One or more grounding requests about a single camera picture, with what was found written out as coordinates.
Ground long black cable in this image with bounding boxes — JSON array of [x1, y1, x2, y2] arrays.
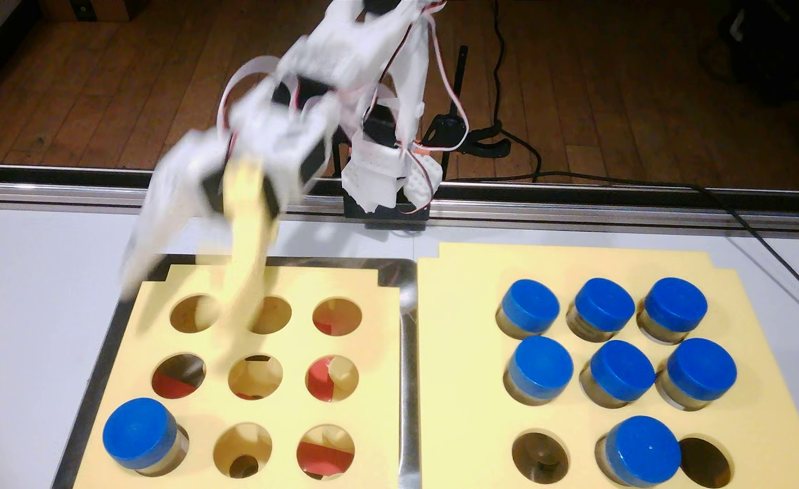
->
[[440, 170, 799, 321]]

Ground black metal tray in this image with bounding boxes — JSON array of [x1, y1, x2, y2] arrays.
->
[[52, 253, 422, 489]]

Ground dark bulky object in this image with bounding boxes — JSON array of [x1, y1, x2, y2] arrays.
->
[[702, 0, 799, 106]]

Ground yellow foam rack in tray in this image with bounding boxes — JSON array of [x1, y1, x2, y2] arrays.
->
[[73, 263, 402, 489]]

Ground black hanging cable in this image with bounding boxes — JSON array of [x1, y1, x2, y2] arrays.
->
[[491, 0, 543, 181]]

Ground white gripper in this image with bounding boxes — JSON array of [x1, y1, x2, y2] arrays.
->
[[120, 75, 339, 334]]

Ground white red servo wires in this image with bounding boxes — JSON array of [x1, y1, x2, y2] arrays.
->
[[216, 0, 472, 215]]

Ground large yellow foam rack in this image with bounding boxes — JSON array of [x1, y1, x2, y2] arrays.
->
[[418, 241, 799, 489]]

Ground blue capped test tube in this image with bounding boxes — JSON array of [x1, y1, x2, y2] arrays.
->
[[496, 278, 561, 340], [637, 277, 709, 345], [102, 397, 188, 475], [505, 336, 575, 406], [579, 340, 656, 409], [655, 337, 738, 412], [597, 416, 682, 488], [567, 277, 637, 342]]

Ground aluminium table edge rail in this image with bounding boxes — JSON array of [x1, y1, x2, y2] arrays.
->
[[0, 163, 799, 235]]

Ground black bar clamp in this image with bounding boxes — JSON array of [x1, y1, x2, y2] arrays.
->
[[416, 44, 512, 177]]

